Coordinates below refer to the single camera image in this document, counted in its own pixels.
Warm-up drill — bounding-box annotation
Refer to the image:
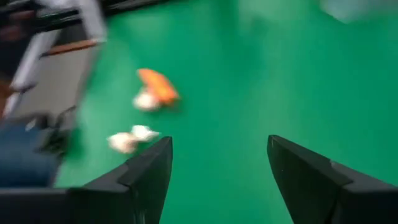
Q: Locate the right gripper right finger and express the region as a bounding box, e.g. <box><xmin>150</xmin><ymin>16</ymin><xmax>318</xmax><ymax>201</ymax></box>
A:
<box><xmin>266</xmin><ymin>134</ymin><xmax>398</xmax><ymax>224</ymax></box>

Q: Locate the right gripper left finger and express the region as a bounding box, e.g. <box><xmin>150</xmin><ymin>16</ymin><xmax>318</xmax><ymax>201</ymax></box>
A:
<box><xmin>0</xmin><ymin>136</ymin><xmax>174</xmax><ymax>224</ymax></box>

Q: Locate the small white garlic clove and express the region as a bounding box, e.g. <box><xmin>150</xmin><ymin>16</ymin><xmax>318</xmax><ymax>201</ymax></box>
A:
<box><xmin>130</xmin><ymin>124</ymin><xmax>161</xmax><ymax>142</ymax></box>

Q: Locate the beige plush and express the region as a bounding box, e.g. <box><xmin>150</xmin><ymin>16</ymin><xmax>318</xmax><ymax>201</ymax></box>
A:
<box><xmin>132</xmin><ymin>88</ymin><xmax>162</xmax><ymax>112</ymax></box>

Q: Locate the orange carrot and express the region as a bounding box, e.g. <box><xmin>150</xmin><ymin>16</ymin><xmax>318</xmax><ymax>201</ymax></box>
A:
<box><xmin>136</xmin><ymin>68</ymin><xmax>181</xmax><ymax>106</ymax></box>

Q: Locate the green table mat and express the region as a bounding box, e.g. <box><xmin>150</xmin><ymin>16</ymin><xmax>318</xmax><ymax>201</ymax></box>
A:
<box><xmin>54</xmin><ymin>0</ymin><xmax>398</xmax><ymax>224</ymax></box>

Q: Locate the clear plastic bin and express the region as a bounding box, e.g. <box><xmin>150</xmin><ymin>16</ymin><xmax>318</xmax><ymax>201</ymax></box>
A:
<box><xmin>320</xmin><ymin>0</ymin><xmax>398</xmax><ymax>24</ymax></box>

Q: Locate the black aluminium rig frame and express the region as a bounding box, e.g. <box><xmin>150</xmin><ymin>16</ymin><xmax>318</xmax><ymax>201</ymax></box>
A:
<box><xmin>0</xmin><ymin>0</ymin><xmax>162</xmax><ymax>35</ymax></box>

